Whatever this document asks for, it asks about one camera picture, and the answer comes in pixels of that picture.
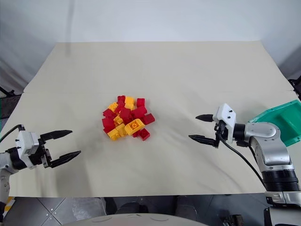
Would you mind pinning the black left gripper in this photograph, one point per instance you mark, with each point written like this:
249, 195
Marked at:
42, 153

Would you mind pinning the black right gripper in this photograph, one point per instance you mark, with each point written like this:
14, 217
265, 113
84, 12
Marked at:
221, 131

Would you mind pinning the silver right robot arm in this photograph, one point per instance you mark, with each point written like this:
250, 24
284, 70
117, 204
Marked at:
270, 143

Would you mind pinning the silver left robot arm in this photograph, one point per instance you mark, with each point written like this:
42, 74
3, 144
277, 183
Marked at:
5, 162

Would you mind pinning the green plastic bin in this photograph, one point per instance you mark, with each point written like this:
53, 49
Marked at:
285, 122

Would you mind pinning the beige table cloth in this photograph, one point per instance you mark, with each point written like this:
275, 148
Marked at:
164, 77

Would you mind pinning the black stand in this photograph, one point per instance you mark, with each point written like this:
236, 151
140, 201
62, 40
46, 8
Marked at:
295, 84
9, 92

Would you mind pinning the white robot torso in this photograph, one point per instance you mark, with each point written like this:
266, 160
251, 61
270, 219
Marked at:
141, 220

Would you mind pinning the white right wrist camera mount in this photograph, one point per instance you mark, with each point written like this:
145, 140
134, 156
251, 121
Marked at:
226, 115

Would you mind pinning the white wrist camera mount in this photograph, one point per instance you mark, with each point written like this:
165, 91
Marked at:
26, 144
226, 115

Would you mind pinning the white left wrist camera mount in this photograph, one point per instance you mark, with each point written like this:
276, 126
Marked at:
26, 144

